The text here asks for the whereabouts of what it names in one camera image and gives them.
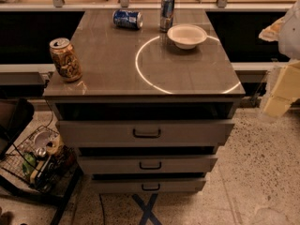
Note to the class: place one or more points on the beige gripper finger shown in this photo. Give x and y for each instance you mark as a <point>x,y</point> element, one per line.
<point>272,32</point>
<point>283,89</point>

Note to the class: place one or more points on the white paper bowl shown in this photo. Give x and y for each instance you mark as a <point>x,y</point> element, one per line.
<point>187,36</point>

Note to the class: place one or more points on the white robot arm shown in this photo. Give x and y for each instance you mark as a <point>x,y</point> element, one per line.
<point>289,39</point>

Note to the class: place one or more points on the tall silver blue can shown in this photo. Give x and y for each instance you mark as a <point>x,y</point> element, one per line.
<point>166,14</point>

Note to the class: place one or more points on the blue crushed soda can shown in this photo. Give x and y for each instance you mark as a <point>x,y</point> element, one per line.
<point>128,19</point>

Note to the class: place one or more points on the orange patterned soda can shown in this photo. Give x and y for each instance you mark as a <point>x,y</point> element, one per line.
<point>65,59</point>

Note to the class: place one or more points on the grey drawer cabinet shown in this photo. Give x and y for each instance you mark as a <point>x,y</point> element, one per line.
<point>141,75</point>

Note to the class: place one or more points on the bottom grey drawer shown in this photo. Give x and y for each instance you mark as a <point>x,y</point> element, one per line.
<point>148,185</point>

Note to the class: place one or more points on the grey drawer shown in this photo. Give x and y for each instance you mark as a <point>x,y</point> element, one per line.
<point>145,164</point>
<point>148,185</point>
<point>162,133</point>

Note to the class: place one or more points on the middle grey drawer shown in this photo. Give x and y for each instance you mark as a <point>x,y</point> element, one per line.
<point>145,164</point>

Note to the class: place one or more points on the top grey drawer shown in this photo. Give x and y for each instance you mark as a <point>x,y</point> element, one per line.
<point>162,133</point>

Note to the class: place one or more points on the black wire basket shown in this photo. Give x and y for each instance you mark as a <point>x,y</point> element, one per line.
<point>41,160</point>

